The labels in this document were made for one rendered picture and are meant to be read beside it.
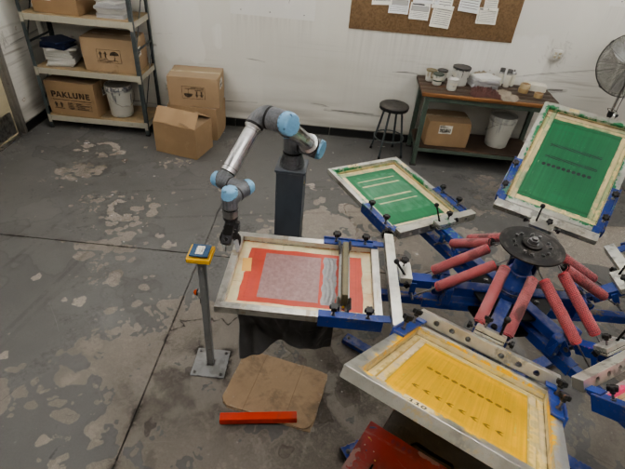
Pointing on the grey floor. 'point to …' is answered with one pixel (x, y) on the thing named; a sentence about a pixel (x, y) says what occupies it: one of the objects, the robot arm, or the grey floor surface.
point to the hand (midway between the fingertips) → (231, 250)
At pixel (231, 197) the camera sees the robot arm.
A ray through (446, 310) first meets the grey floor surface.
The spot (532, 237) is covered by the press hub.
